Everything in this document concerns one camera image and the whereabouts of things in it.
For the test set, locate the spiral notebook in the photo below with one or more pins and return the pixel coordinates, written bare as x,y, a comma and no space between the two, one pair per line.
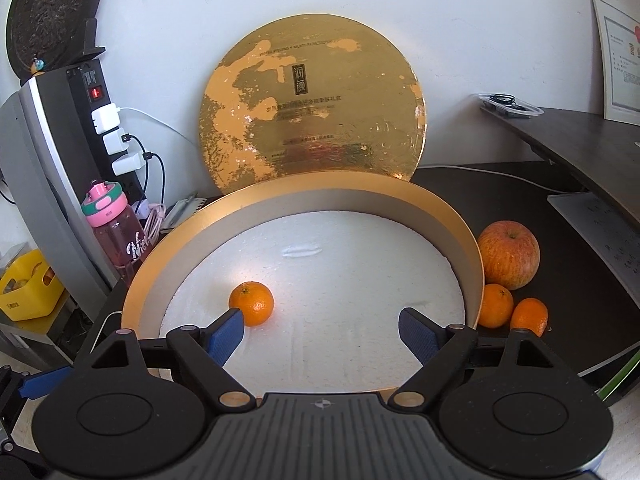
182,211

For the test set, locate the round gold box lid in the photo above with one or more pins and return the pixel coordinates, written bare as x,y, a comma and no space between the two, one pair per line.
311,92

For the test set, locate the round gold box base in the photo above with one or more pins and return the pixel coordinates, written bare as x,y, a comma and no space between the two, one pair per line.
342,253

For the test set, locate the smartphone with white case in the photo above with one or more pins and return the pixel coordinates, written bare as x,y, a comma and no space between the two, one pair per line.
99,331

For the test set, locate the white keyboard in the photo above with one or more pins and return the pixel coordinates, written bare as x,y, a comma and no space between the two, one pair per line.
606,232

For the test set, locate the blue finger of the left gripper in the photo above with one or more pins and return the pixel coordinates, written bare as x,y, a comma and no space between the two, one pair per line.
41,384

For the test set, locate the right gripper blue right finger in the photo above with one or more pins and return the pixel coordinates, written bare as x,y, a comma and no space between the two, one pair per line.
442,353

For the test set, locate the black power strip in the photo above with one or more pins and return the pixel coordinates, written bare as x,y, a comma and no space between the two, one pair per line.
89,92

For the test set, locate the yellow plastic crate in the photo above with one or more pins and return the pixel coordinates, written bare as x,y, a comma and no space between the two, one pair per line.
29,288

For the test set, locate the red yellow apple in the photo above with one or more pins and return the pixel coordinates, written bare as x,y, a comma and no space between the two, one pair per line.
510,254

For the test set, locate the orange mandarin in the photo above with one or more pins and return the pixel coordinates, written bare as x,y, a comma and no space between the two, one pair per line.
532,314
497,306
254,300

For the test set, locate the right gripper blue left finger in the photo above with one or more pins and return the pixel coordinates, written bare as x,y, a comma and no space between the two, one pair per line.
198,356

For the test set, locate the bottom white charger plug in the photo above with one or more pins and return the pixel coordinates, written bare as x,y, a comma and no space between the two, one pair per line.
130,162

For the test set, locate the dark round decorative plate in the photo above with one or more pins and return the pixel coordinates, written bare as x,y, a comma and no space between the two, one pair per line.
45,35

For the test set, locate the white charger plug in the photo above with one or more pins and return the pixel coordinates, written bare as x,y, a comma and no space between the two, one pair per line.
106,118
130,162
114,142

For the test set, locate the top white charger plug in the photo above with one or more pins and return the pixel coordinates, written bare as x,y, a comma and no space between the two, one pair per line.
106,118

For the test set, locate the middle white charger plug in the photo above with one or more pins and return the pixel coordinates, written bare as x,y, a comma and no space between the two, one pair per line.
114,142

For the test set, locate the pink water bottle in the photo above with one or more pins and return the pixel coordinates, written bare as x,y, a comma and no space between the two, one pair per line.
116,227

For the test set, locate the framed white certificate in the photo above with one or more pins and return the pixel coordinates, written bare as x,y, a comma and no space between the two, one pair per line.
618,28

